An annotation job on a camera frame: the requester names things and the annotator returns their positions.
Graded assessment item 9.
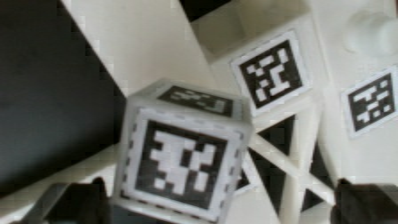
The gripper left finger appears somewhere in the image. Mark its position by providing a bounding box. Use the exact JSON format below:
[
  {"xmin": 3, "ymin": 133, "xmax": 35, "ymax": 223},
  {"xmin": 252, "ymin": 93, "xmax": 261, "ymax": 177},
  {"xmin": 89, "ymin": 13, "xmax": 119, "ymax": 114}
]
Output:
[{"xmin": 19, "ymin": 177, "xmax": 110, "ymax": 224}]

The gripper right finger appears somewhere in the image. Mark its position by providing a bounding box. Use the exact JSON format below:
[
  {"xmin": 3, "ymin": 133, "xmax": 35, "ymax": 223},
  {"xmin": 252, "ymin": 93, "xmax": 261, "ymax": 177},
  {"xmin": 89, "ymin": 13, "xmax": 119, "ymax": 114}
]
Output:
[{"xmin": 330, "ymin": 179, "xmax": 398, "ymax": 224}]

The white tagged cube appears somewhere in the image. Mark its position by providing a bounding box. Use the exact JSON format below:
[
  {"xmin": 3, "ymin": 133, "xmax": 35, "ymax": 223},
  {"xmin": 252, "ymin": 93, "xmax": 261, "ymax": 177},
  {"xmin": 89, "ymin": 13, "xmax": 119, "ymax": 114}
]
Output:
[{"xmin": 112, "ymin": 79, "xmax": 252, "ymax": 224}]

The white chair back frame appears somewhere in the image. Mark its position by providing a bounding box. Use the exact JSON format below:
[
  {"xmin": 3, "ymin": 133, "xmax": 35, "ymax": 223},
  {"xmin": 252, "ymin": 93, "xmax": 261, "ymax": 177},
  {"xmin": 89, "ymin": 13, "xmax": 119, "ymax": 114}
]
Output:
[{"xmin": 181, "ymin": 0, "xmax": 398, "ymax": 224}]

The white U-shaped fence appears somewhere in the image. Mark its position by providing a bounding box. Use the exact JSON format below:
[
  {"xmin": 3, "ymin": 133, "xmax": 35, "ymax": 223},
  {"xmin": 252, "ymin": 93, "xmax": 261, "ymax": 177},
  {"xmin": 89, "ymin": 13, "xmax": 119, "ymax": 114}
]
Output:
[{"xmin": 0, "ymin": 0, "xmax": 215, "ymax": 224}]

